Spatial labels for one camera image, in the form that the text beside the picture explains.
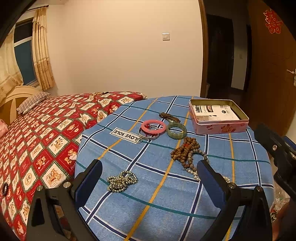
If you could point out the left beige curtain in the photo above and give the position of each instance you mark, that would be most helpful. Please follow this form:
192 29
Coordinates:
10 74

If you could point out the beige window curtain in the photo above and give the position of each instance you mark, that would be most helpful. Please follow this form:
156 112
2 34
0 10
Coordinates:
40 53

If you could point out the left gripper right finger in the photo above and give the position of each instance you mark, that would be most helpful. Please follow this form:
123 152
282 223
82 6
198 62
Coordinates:
215 185

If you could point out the red double happiness sticker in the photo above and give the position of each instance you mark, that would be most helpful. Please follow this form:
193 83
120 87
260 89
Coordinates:
273 23

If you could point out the green jade bangle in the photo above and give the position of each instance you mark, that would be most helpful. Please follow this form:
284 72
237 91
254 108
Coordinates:
176 130

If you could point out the brown hair clip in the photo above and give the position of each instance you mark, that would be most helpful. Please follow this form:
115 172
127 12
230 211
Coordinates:
169 117

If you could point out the blue plaid tablecloth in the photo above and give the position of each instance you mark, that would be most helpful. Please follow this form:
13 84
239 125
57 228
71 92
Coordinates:
143 194

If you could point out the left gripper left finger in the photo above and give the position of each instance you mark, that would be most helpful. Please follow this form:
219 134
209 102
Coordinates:
85 182

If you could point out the brown wooden door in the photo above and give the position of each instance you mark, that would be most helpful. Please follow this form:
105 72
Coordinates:
270 97

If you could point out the pink pillow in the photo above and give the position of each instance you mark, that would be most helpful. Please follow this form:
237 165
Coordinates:
3 128

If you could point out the brown door frame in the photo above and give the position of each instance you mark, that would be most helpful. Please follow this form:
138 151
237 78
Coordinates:
203 92

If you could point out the cream wooden headboard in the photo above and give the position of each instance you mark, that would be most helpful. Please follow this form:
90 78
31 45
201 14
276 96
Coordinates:
13 100

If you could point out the red patterned bed quilt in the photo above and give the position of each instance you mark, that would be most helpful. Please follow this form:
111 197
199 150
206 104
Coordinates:
41 146

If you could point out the white wall light switch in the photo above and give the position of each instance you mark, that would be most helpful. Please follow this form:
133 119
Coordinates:
165 36

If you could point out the pink metal tin box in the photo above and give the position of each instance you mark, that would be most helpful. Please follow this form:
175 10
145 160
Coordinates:
217 116

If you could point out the checked pillow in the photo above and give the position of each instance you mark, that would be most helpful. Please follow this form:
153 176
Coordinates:
32 101

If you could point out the window with blue pane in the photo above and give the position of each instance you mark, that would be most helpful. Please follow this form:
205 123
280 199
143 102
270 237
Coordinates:
23 36

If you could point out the thin silver bangle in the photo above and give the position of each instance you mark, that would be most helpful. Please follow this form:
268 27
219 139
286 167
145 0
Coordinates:
147 136

